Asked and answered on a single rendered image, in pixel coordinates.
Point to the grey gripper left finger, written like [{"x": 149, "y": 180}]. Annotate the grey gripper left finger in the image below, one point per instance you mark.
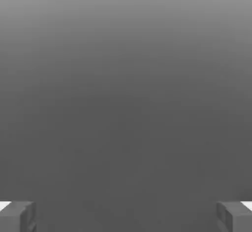
[{"x": 13, "y": 218}]

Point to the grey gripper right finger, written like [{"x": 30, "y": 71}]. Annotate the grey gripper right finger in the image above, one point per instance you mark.
[{"x": 238, "y": 219}]

